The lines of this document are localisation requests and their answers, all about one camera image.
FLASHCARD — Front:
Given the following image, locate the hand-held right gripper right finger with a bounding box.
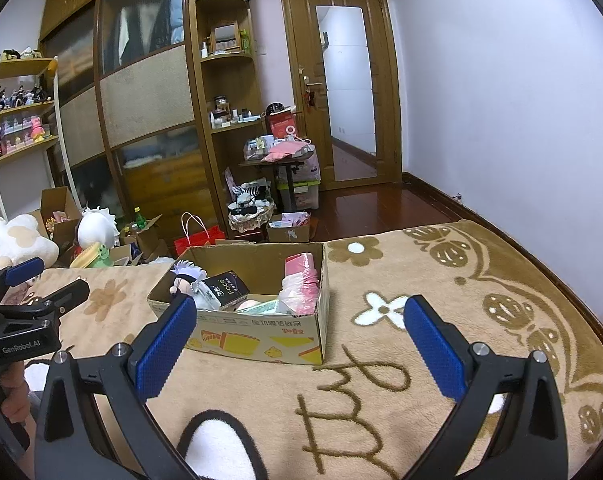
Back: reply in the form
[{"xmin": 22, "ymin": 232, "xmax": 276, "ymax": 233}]
[{"xmin": 403, "ymin": 295, "xmax": 568, "ymax": 480}]

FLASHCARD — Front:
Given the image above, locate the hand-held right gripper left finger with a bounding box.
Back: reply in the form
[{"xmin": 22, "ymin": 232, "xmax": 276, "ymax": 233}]
[{"xmin": 32, "ymin": 291, "xmax": 198, "ymax": 480}]

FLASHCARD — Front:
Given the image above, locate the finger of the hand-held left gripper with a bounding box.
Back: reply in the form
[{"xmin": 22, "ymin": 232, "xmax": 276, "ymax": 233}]
[
  {"xmin": 0, "ymin": 256, "xmax": 46, "ymax": 294},
  {"xmin": 0, "ymin": 278, "xmax": 91, "ymax": 322}
]

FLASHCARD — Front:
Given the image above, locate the grey-haired blindfolded plush doll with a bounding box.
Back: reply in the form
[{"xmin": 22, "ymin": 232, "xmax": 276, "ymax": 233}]
[{"xmin": 169, "ymin": 260, "xmax": 212, "ymax": 311}]

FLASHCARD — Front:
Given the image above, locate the black tissue packet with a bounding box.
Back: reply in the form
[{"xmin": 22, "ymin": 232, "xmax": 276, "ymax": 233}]
[{"xmin": 202, "ymin": 270, "xmax": 251, "ymax": 311}]

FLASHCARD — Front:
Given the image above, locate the printed cardboard box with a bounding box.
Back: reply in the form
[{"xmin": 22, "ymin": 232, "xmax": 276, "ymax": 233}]
[{"xmin": 146, "ymin": 241, "xmax": 331, "ymax": 366}]

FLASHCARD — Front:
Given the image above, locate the green tissue packet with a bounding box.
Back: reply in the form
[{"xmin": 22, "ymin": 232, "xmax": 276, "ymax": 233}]
[{"xmin": 239, "ymin": 299, "xmax": 282, "ymax": 316}]

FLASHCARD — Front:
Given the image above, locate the pink tissue packet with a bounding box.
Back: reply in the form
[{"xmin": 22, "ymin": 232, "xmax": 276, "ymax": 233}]
[{"xmin": 278, "ymin": 253, "xmax": 323, "ymax": 317}]

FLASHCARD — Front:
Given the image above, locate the person's left hand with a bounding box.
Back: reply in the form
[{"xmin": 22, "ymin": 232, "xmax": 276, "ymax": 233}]
[{"xmin": 0, "ymin": 361, "xmax": 32, "ymax": 426}]

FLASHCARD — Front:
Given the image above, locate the white and brown plush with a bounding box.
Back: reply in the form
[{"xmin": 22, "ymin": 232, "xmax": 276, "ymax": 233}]
[{"xmin": 0, "ymin": 214, "xmax": 60, "ymax": 277}]

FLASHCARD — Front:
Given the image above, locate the green frog toy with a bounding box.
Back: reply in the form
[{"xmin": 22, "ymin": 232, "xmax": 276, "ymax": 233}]
[{"xmin": 70, "ymin": 241, "xmax": 115, "ymax": 269}]

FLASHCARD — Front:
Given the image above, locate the white-haired plush doll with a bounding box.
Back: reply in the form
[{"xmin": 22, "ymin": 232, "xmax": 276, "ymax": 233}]
[{"xmin": 76, "ymin": 206, "xmax": 120, "ymax": 251}]

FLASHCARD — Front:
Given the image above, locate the tan flower-print blanket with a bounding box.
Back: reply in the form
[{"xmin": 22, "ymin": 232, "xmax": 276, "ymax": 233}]
[{"xmin": 12, "ymin": 219, "xmax": 603, "ymax": 480}]

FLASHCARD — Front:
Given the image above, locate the tall open cardboard box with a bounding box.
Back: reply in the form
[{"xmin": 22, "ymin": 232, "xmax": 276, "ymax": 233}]
[{"xmin": 40, "ymin": 186, "xmax": 82, "ymax": 242}]

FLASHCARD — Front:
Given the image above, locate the open brown cardboard box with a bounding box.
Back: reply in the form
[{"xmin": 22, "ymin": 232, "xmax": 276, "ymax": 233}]
[{"xmin": 119, "ymin": 214, "xmax": 165, "ymax": 262}]

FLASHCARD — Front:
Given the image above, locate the red paper bag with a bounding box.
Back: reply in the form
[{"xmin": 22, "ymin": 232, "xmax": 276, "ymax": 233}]
[{"xmin": 174, "ymin": 212, "xmax": 227, "ymax": 259}]

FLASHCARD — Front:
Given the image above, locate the row of pink toy boxes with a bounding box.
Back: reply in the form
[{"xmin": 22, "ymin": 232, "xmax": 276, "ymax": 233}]
[{"xmin": 0, "ymin": 114, "xmax": 53, "ymax": 157}]

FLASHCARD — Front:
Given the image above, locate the lace-trimmed basket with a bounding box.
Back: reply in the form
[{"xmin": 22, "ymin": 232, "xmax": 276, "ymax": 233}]
[{"xmin": 228, "ymin": 200, "xmax": 277, "ymax": 234}]

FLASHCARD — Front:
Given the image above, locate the small cardboard box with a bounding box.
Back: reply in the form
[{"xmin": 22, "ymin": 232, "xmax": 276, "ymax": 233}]
[{"xmin": 266, "ymin": 212, "xmax": 312, "ymax": 244}]

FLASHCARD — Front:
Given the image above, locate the zebra-striped plush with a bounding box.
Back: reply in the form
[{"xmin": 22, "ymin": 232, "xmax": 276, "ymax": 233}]
[{"xmin": 232, "ymin": 183, "xmax": 274, "ymax": 211}]

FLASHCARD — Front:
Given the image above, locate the row of dark figurines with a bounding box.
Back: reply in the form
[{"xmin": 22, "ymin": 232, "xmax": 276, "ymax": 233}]
[{"xmin": 0, "ymin": 79, "xmax": 53, "ymax": 112}]

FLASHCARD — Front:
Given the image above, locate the small wooden table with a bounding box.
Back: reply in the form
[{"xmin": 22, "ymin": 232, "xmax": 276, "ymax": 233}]
[{"xmin": 239, "ymin": 152, "xmax": 315, "ymax": 214}]

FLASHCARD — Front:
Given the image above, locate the clear plastic storage bin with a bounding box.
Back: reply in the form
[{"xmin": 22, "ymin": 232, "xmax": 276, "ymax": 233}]
[{"xmin": 276, "ymin": 152, "xmax": 322, "ymax": 211}]

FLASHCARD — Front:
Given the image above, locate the wooden wardrobe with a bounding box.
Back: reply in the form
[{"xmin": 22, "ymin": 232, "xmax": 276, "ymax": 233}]
[{"xmin": 39, "ymin": 0, "xmax": 217, "ymax": 242}]

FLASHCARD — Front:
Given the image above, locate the pink cloth bag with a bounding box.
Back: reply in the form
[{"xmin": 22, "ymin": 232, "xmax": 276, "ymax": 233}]
[{"xmin": 260, "ymin": 141, "xmax": 315, "ymax": 164}]

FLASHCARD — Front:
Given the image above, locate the wooden corner shelf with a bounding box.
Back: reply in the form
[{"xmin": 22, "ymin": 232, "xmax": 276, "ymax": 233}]
[{"xmin": 192, "ymin": 0, "xmax": 278, "ymax": 232}]

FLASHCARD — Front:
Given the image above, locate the red box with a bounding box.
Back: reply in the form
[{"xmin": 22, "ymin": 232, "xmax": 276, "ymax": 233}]
[{"xmin": 268, "ymin": 111, "xmax": 300, "ymax": 144}]

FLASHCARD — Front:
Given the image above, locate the small wooden cabinet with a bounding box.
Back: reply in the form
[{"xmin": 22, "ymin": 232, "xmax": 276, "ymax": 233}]
[{"xmin": 210, "ymin": 20, "xmax": 243, "ymax": 54}]

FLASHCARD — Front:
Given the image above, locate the wooden door with mirror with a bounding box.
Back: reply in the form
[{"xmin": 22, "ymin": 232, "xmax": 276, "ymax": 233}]
[{"xmin": 279, "ymin": 0, "xmax": 403, "ymax": 192}]

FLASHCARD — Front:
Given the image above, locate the white frame wall shelf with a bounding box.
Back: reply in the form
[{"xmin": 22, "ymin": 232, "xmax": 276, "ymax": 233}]
[{"xmin": 0, "ymin": 55, "xmax": 78, "ymax": 222}]

